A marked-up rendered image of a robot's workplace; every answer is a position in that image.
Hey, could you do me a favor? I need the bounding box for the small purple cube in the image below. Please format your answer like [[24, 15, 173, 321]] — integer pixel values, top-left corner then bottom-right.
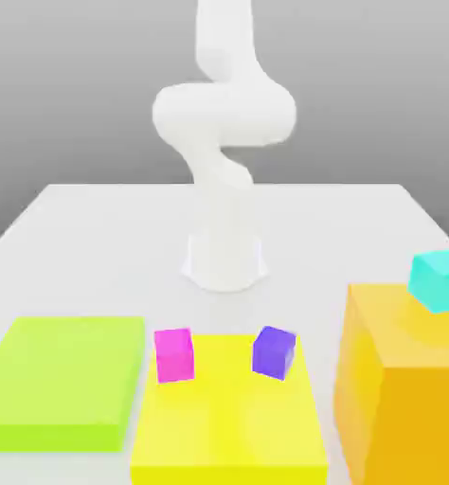
[[251, 325, 297, 382]]

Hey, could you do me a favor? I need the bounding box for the small magenta cube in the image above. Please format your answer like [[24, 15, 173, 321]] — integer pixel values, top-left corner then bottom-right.
[[153, 327, 196, 385]]

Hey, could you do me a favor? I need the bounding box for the small cyan cube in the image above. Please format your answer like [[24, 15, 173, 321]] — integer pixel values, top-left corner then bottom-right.
[[406, 249, 449, 314]]

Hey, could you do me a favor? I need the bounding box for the large yellow box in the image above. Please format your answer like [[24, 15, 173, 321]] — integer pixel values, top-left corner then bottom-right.
[[129, 333, 330, 485]]

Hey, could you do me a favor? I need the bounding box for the large lime green box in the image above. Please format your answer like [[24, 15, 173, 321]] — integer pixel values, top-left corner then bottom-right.
[[0, 315, 147, 454]]

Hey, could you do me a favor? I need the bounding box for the large orange box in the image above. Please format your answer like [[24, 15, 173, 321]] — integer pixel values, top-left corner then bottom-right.
[[332, 282, 449, 485]]

